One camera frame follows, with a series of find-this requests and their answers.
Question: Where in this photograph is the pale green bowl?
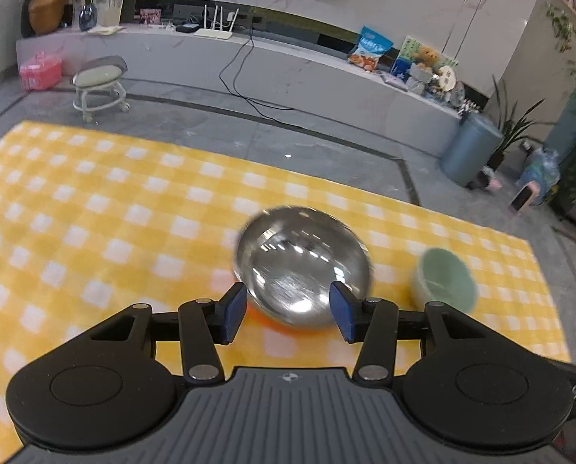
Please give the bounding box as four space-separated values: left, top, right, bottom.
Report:
410 247 479 312

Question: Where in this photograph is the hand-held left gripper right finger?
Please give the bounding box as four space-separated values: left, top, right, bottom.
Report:
330 280 492 382

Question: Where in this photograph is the blue glass vase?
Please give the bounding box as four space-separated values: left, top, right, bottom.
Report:
78 4 98 32

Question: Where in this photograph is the pink plastic box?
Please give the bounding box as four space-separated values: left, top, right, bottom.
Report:
19 51 63 91

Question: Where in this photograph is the black vase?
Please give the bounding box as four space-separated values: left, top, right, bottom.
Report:
20 0 36 38

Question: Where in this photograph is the yellow checked tablecloth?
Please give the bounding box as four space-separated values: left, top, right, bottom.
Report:
0 121 573 455

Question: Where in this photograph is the white router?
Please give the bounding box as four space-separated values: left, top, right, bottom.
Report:
194 5 240 40

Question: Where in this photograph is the white marble TV console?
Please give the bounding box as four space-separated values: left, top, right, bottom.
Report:
16 0 487 129

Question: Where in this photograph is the white hand fan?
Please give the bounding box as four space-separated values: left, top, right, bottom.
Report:
435 65 458 92

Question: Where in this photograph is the potted long-leaf plant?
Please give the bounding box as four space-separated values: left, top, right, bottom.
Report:
486 75 554 170

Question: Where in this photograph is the green cushioned rolling stool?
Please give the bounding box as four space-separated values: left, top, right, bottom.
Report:
72 55 130 124

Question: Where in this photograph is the stainless steel bowl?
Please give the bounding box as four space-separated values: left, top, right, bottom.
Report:
233 206 375 332

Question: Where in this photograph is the grey-blue trash can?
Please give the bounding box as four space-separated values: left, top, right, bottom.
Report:
439 112 504 187

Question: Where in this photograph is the black cable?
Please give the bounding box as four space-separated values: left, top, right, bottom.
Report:
219 34 400 160

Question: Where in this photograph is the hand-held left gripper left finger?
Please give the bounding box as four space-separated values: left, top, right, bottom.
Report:
89 281 247 382

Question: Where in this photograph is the large water bottle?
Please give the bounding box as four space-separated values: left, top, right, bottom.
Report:
525 147 562 194

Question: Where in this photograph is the white framed picture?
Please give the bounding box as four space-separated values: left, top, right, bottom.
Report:
96 0 126 27

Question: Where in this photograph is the blue snack bag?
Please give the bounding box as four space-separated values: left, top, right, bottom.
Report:
348 26 394 73

